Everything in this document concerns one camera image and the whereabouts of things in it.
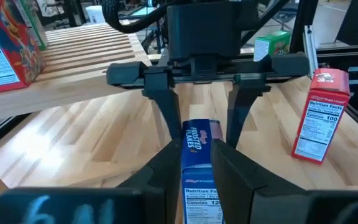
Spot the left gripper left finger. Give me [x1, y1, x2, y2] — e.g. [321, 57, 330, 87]
[0, 139, 183, 224]

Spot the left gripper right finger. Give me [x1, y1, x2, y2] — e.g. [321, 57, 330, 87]
[211, 139, 358, 224]

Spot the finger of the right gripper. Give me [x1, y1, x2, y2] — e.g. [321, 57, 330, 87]
[141, 68, 183, 141]
[226, 74, 272, 147]

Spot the blue Frosted Flakes cereal box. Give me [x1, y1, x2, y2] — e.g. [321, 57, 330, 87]
[180, 118, 226, 224]

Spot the green Apple Jacks cereal box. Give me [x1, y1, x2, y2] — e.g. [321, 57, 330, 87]
[252, 30, 292, 62]
[19, 0, 48, 51]

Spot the red Froot Loops cereal box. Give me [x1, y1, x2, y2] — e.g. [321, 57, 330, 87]
[290, 67, 351, 165]
[0, 0, 45, 96]

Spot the wooden slatted shelf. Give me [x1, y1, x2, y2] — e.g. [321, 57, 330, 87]
[0, 21, 154, 124]

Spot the silver aluminium bar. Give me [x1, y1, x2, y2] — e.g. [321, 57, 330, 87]
[303, 25, 319, 78]

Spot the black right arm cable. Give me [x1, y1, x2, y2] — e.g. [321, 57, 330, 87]
[100, 0, 169, 34]

